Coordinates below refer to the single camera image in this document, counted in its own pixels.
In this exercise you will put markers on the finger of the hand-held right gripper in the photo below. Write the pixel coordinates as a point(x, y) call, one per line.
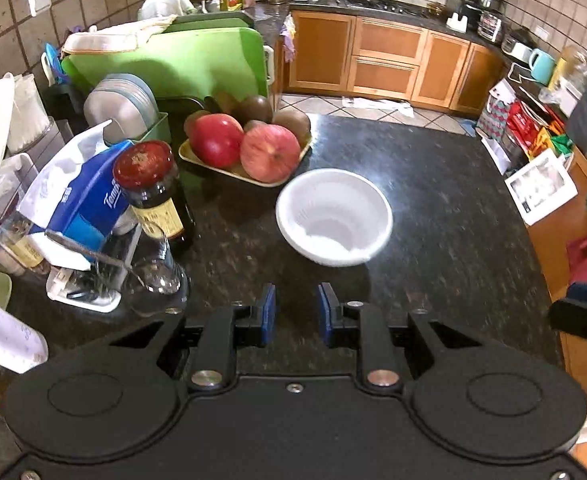
point(583, 322)

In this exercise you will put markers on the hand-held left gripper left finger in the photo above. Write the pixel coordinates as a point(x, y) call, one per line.
point(268, 312)

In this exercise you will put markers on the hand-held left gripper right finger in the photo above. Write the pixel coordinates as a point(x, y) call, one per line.
point(326, 315)

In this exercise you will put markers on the white plastic bowl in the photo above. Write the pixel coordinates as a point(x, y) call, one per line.
point(333, 217)

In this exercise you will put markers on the stack of grey plates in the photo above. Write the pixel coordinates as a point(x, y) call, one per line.
point(121, 105)

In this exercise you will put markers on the clear glass cup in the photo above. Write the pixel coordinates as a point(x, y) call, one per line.
point(161, 275)

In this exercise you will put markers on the white photo box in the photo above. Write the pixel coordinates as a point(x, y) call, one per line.
point(541, 187)

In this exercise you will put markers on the beige fruit tray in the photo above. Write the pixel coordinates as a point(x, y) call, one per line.
point(293, 165)

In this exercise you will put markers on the red apple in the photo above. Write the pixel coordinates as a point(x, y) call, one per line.
point(216, 141)
point(270, 154)

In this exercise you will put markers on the dark sauce jar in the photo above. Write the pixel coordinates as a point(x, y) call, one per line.
point(156, 195)

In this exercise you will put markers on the metal spoon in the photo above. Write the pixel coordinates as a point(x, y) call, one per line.
point(88, 255)

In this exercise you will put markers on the brown kiwi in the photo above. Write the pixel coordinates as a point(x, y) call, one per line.
point(293, 122)
point(254, 109)

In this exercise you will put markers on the red packaged bags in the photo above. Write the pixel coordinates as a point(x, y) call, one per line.
point(533, 127)

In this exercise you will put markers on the paper on floor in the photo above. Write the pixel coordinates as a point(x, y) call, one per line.
point(378, 105)

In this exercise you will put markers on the blue tissue pack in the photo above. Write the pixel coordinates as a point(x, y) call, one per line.
point(80, 195)

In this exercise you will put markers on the glass storage jar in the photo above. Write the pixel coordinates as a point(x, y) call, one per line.
point(571, 67)

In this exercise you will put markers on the light blue mug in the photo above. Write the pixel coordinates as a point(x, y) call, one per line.
point(542, 66)

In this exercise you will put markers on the wooden lower cabinets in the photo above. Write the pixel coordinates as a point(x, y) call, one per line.
point(388, 60)

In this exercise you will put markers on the green cutting board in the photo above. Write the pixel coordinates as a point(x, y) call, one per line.
point(188, 62)

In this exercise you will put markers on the hanging cloth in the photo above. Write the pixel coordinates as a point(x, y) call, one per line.
point(288, 40)

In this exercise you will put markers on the cotton swab container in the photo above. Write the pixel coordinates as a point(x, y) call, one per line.
point(25, 115)

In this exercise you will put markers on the white cloth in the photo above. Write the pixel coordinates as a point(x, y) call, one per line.
point(108, 35)

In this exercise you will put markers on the white knife stand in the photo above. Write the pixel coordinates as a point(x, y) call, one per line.
point(457, 21)

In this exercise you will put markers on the white wall switch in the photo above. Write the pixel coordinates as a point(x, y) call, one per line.
point(38, 0)

